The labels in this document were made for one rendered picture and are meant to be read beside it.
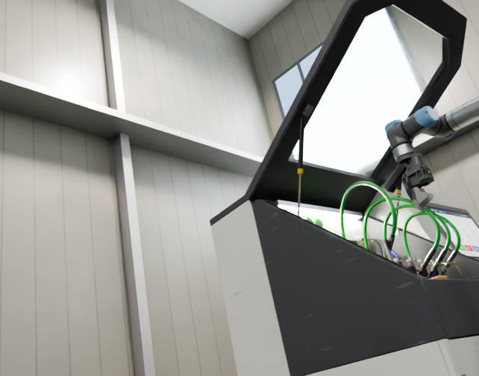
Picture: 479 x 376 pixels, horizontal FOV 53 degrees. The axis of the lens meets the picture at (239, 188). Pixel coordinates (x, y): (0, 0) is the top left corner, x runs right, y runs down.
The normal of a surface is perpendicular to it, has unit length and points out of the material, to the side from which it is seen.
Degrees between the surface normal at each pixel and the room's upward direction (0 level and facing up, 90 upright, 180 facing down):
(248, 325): 90
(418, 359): 90
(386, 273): 90
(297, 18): 90
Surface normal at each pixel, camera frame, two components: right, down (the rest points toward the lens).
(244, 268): -0.77, -0.12
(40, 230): 0.68, -0.43
